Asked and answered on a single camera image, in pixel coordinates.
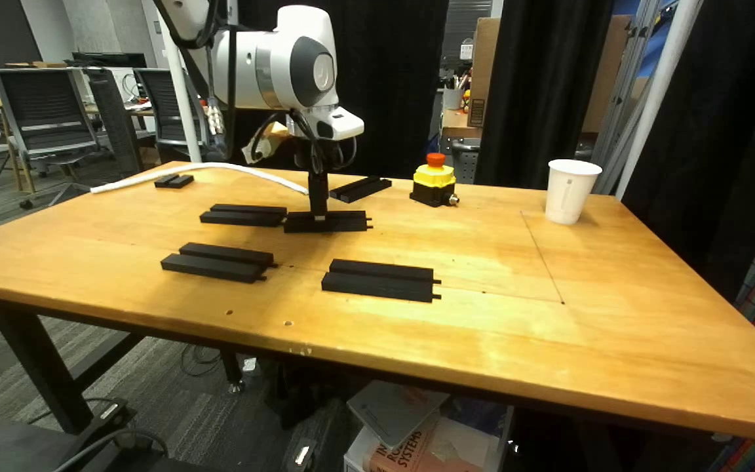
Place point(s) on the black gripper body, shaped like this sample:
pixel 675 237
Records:
pixel 318 159

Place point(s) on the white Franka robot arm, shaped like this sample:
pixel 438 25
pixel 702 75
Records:
pixel 274 60

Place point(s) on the yellow red emergency stop button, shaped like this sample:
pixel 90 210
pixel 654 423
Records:
pixel 432 173

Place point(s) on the white flexible tube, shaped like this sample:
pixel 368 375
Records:
pixel 203 164

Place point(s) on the short black grooved block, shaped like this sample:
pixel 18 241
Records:
pixel 173 181

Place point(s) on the white pole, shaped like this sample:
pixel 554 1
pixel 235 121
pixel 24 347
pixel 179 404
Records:
pixel 176 80
pixel 662 88

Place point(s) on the brown cardboard box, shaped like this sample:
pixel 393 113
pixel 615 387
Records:
pixel 485 60

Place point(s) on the grey folder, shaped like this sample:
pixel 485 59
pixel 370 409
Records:
pixel 393 409

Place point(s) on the white paper cup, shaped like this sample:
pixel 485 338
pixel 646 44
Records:
pixel 571 193

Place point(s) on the black table brace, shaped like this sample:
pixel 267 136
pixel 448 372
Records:
pixel 110 359

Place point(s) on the grey office desk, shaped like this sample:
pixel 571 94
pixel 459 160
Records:
pixel 46 105

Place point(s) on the white box with red print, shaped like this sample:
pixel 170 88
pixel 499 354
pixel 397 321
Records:
pixel 469 446

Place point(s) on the black table leg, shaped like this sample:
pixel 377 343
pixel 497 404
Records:
pixel 37 367

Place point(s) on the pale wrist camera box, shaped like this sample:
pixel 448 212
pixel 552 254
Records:
pixel 266 140

